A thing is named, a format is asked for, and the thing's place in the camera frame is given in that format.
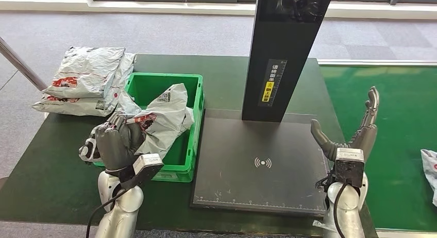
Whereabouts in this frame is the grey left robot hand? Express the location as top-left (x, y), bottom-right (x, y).
top-left (94, 113), bottom-right (147, 173)

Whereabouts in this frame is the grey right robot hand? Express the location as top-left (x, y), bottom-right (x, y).
top-left (310, 86), bottom-right (380, 162)

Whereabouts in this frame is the white parcel bag black print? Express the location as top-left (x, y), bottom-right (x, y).
top-left (78, 83), bottom-right (195, 164)

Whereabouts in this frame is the white parcel bag red logo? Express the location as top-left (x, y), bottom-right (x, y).
top-left (419, 148), bottom-right (437, 207)

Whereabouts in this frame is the green conveyor belt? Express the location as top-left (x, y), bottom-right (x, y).
top-left (317, 60), bottom-right (437, 234)

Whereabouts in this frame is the white parcel bag barcode label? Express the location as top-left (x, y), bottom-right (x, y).
top-left (32, 52), bottom-right (137, 117)

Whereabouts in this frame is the white parcel bag red print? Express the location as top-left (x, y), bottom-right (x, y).
top-left (42, 46), bottom-right (126, 99)

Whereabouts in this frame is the green plastic crate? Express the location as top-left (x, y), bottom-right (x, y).
top-left (93, 72), bottom-right (206, 183)

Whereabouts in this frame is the yellow and black column label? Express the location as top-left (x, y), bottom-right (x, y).
top-left (257, 59), bottom-right (288, 108)

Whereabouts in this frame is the black scanner column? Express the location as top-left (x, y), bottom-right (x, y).
top-left (241, 0), bottom-right (335, 123)

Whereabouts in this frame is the black scanner platform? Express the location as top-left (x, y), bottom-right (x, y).
top-left (190, 108), bottom-right (329, 217)

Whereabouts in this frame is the grey metal pole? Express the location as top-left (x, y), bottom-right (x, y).
top-left (0, 35), bottom-right (48, 91)

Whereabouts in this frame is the white window sill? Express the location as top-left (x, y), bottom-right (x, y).
top-left (0, 0), bottom-right (437, 22)

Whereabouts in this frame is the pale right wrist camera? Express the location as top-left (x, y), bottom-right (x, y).
top-left (333, 147), bottom-right (366, 189)

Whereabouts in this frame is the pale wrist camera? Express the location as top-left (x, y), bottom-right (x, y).
top-left (333, 147), bottom-right (366, 189)
top-left (119, 153), bottom-right (165, 191)

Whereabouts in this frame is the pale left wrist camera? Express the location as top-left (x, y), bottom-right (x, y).
top-left (119, 153), bottom-right (165, 191)

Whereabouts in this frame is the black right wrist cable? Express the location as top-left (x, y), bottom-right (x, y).
top-left (332, 183), bottom-right (347, 238)

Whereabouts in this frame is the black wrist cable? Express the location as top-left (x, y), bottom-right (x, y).
top-left (85, 189), bottom-right (127, 238)
top-left (332, 183), bottom-right (347, 238)

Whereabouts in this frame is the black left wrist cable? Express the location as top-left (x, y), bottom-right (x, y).
top-left (85, 189), bottom-right (127, 238)

